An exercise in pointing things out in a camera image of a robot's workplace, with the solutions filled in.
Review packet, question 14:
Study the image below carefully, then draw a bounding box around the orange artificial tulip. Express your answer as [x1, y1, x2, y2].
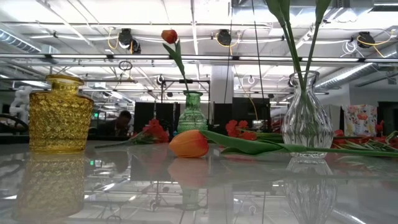
[160, 29, 192, 94]
[169, 129, 398, 159]

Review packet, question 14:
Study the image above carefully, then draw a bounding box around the black hanging cable loop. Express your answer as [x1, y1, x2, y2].
[118, 60, 134, 72]

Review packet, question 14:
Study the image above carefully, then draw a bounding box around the yellow textured glass vase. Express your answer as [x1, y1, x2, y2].
[29, 73, 95, 153]

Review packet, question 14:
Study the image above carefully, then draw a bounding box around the white robot figure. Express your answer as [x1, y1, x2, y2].
[9, 86, 34, 124]

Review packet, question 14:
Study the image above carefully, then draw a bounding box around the black partition panel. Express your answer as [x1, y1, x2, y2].
[134, 101, 181, 134]
[213, 97, 271, 138]

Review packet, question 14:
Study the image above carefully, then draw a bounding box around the clear ribbed glass vase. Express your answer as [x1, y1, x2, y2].
[281, 70, 335, 159]

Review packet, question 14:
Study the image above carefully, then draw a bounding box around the person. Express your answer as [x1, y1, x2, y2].
[102, 110, 133, 137]

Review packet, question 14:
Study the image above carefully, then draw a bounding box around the ceiling light strip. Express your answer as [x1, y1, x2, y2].
[0, 53, 398, 63]

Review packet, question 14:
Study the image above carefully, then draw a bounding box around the green glass vase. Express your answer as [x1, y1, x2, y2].
[177, 90, 208, 133]

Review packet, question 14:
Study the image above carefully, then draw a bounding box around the silver ventilation duct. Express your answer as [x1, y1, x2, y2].
[310, 43, 398, 91]

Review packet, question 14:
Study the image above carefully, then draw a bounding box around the floral patterned cloth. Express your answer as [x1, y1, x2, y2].
[341, 105, 378, 137]

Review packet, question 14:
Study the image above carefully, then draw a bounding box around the red artificial flower bunch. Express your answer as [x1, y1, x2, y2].
[225, 119, 285, 144]
[332, 119, 398, 152]
[95, 118, 170, 149]

